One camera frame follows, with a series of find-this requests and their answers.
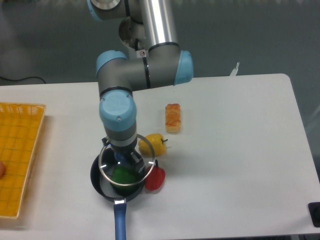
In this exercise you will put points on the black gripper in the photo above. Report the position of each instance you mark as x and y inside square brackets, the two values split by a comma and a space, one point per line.
[126, 155]

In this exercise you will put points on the glass pot lid blue knob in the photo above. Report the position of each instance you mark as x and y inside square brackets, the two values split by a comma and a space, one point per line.
[107, 163]

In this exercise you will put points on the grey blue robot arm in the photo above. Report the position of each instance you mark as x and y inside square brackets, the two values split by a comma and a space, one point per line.
[165, 64]

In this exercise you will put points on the green bell pepper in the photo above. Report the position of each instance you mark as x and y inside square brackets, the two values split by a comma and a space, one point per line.
[123, 175]

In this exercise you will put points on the yellow bell pepper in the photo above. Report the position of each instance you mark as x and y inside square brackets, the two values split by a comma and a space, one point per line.
[158, 143]

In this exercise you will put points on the red bell pepper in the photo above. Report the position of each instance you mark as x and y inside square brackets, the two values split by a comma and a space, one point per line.
[156, 178]

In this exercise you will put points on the orange bread loaf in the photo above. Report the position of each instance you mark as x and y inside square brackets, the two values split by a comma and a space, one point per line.
[173, 118]

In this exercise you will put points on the yellow woven basket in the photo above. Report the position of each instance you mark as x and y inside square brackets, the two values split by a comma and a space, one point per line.
[20, 127]

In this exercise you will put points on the orange round object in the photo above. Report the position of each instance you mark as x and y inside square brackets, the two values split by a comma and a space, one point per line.
[2, 169]

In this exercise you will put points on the black device at table edge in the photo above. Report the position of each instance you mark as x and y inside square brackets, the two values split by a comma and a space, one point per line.
[314, 210]

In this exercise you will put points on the dark pot blue handle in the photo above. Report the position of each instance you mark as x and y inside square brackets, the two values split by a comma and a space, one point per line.
[104, 188]

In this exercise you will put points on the white table bracket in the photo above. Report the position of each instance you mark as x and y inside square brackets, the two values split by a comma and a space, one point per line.
[235, 70]

